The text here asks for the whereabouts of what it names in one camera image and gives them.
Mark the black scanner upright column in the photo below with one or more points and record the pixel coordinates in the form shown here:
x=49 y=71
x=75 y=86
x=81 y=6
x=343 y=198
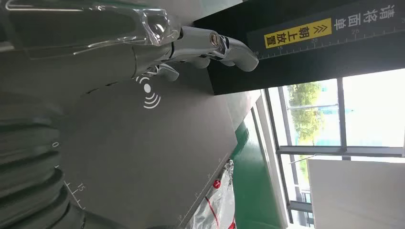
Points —
x=316 y=69

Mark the yellow warning sticker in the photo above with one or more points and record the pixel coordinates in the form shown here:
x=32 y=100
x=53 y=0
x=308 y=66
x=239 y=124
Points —
x=297 y=33

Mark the grey courier bag black tape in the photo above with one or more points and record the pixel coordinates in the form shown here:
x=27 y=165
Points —
x=221 y=202

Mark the green belt conveyor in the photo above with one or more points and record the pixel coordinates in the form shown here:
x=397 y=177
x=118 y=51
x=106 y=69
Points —
x=253 y=189

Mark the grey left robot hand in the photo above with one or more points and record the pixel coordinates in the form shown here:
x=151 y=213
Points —
x=79 y=60

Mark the black scanner base plate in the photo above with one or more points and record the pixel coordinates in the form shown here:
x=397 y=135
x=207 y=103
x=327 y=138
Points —
x=142 y=151

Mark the window with dark frame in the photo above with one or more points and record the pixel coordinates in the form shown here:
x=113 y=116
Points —
x=341 y=150

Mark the white partition board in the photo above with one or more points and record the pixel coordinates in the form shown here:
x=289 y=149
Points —
x=357 y=196

